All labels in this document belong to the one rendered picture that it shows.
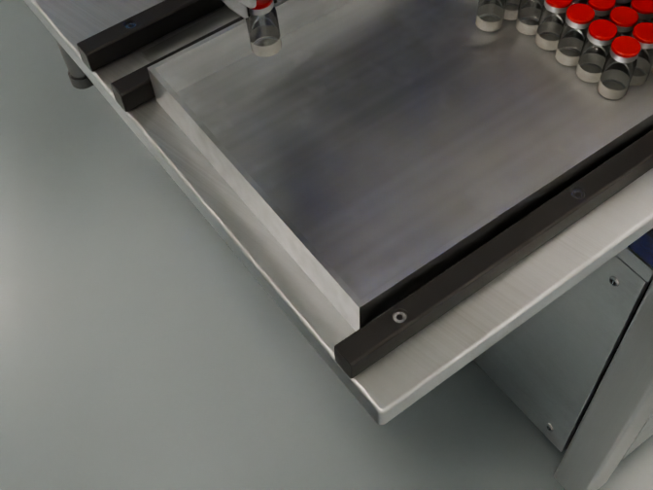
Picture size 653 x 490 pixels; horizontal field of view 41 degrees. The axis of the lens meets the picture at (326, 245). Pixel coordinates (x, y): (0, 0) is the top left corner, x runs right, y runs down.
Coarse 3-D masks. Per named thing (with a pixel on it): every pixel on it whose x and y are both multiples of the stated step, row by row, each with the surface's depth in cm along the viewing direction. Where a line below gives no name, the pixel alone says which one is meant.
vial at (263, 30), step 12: (252, 12) 59; (264, 12) 59; (276, 12) 60; (252, 24) 60; (264, 24) 60; (276, 24) 60; (252, 36) 61; (264, 36) 60; (276, 36) 61; (252, 48) 62; (264, 48) 61; (276, 48) 62
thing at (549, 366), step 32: (576, 288) 104; (608, 288) 99; (640, 288) 94; (544, 320) 115; (576, 320) 108; (608, 320) 102; (512, 352) 128; (544, 352) 120; (576, 352) 112; (608, 352) 106; (512, 384) 134; (544, 384) 125; (576, 384) 117; (544, 416) 130; (576, 416) 122
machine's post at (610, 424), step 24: (648, 288) 93; (648, 312) 95; (624, 336) 101; (648, 336) 97; (624, 360) 104; (648, 360) 99; (600, 384) 112; (624, 384) 107; (648, 384) 102; (600, 408) 115; (624, 408) 110; (648, 408) 112; (576, 432) 124; (600, 432) 118; (624, 432) 113; (576, 456) 128; (600, 456) 122; (576, 480) 133; (600, 480) 132
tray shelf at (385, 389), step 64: (64, 0) 75; (128, 0) 75; (128, 64) 70; (192, 192) 63; (640, 192) 61; (256, 256) 59; (576, 256) 58; (320, 320) 56; (448, 320) 56; (512, 320) 56; (384, 384) 54
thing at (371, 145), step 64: (320, 0) 71; (384, 0) 73; (448, 0) 73; (192, 64) 67; (256, 64) 70; (320, 64) 69; (384, 64) 69; (448, 64) 69; (512, 64) 68; (192, 128) 63; (256, 128) 66; (320, 128) 65; (384, 128) 65; (448, 128) 65; (512, 128) 65; (576, 128) 64; (640, 128) 61; (256, 192) 58; (320, 192) 62; (384, 192) 62; (448, 192) 62; (512, 192) 61; (320, 256) 55; (384, 256) 59; (448, 256) 56
